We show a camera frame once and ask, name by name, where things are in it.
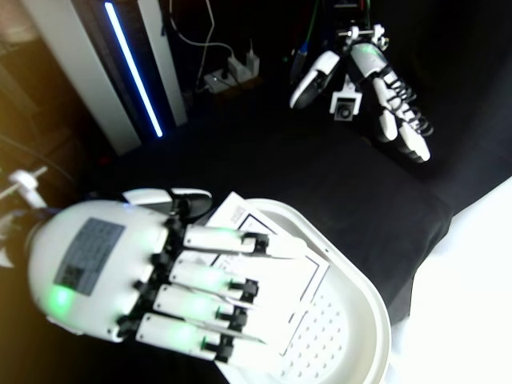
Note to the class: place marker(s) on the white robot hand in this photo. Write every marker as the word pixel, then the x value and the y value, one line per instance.
pixel 370 60
pixel 88 256

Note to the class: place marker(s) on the white calculator packaging box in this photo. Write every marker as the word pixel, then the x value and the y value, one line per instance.
pixel 296 288

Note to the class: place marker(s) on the white plug-in charger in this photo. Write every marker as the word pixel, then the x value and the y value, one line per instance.
pixel 252 62

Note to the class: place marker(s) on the black table cloth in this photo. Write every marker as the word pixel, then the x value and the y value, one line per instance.
pixel 320 180

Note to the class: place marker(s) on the white power strip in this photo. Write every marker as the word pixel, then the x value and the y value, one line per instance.
pixel 224 78

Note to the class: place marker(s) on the white column with blue light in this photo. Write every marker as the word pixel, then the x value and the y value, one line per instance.
pixel 80 72

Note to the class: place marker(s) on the white oval studded tray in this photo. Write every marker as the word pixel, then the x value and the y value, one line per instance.
pixel 352 320

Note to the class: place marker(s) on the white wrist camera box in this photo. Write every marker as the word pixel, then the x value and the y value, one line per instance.
pixel 345 106

